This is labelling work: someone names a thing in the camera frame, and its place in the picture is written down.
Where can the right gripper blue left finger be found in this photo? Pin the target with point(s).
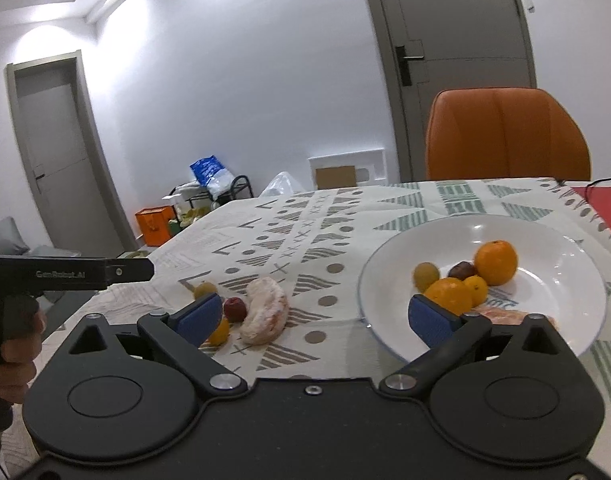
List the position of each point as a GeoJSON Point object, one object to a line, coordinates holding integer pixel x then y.
{"type": "Point", "coordinates": [174, 340]}

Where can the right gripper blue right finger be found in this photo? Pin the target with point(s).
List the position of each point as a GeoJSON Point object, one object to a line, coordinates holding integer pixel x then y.
{"type": "Point", "coordinates": [451, 340]}

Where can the small yellow tangerine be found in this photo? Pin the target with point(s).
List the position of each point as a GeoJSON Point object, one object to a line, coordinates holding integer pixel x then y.
{"type": "Point", "coordinates": [478, 289]}
{"type": "Point", "coordinates": [220, 334]}

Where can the large front orange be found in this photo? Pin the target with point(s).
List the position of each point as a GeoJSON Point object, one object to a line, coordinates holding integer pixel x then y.
{"type": "Point", "coordinates": [450, 294]}

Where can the large orange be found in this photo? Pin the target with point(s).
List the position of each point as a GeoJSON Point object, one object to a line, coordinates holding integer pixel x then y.
{"type": "Point", "coordinates": [496, 262]}
{"type": "Point", "coordinates": [450, 294]}

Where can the green-yellow round fruit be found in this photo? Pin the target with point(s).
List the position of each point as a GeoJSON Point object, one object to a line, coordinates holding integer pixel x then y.
{"type": "Point", "coordinates": [204, 289]}

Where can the short peeled pomelo segment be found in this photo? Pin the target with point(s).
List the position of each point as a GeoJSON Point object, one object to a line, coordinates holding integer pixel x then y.
{"type": "Point", "coordinates": [502, 317]}

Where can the dark red jujube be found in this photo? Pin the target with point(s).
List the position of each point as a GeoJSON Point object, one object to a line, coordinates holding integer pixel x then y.
{"type": "Point", "coordinates": [235, 310]}
{"type": "Point", "coordinates": [463, 270]}

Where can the small greenish-yellow citrus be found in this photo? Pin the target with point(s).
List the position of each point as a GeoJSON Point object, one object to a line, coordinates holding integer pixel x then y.
{"type": "Point", "coordinates": [424, 275]}

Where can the long peeled pomelo segment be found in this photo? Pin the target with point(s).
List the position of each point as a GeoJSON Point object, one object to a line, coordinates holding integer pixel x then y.
{"type": "Point", "coordinates": [267, 312]}

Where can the person's left hand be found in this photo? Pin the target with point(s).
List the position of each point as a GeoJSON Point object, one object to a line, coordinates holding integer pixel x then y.
{"type": "Point", "coordinates": [17, 368]}

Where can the green box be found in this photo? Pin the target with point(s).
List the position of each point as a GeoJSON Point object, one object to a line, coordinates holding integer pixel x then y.
{"type": "Point", "coordinates": [174, 227]}

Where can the orange paper bag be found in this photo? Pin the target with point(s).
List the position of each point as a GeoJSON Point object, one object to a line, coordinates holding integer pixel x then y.
{"type": "Point", "coordinates": [153, 224]}

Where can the grey door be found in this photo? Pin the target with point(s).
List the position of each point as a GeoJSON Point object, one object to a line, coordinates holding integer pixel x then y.
{"type": "Point", "coordinates": [466, 44]}
{"type": "Point", "coordinates": [63, 159]}

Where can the white ceramic plate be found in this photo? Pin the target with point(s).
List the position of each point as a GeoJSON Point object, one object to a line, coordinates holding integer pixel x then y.
{"type": "Point", "coordinates": [556, 278]}

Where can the black metal shoe rack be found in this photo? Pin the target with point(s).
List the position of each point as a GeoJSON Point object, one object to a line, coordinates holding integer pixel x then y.
{"type": "Point", "coordinates": [192, 195]}

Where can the patterned white tablecloth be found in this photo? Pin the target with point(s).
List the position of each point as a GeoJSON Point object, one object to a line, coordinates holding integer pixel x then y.
{"type": "Point", "coordinates": [314, 245]}

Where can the blue and white plastic bag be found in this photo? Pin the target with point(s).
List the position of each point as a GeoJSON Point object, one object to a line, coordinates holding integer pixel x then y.
{"type": "Point", "coordinates": [212, 175]}

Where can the clear plastic bag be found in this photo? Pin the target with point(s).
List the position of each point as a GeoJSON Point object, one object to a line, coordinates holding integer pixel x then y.
{"type": "Point", "coordinates": [283, 184]}

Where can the white foam packaging with cardboard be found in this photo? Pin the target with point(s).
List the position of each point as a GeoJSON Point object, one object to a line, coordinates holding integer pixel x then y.
{"type": "Point", "coordinates": [348, 170]}

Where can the orange leather chair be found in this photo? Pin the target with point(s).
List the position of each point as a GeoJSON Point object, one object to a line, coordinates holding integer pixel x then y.
{"type": "Point", "coordinates": [503, 133]}

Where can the red orange placemat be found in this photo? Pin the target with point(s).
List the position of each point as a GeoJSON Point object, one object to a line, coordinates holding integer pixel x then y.
{"type": "Point", "coordinates": [603, 209]}

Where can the black door lock handle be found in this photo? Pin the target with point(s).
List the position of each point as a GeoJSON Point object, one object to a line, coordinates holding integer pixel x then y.
{"type": "Point", "coordinates": [403, 60]}

